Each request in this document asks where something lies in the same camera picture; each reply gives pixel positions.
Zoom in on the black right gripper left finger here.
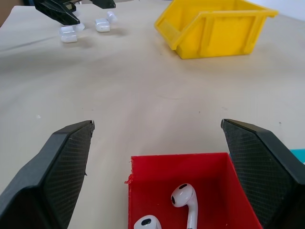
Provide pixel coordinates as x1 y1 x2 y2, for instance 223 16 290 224
0 120 96 229

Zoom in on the teal flat object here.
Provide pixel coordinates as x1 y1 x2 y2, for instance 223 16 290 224
289 148 305 166

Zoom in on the white earbud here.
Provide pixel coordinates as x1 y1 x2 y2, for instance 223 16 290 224
133 215 163 229
171 183 199 229

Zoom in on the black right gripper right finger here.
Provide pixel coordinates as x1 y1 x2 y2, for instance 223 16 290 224
220 118 305 229

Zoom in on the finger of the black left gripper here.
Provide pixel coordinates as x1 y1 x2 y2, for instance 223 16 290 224
92 0 117 10
35 0 81 25

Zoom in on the yellow plastic bin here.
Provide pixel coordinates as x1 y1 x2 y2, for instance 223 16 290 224
154 0 279 60

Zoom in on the white earbud case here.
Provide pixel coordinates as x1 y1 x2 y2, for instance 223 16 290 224
59 22 85 43
94 10 118 33

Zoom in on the red plastic tray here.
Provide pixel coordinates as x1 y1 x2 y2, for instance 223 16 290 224
123 152 263 229

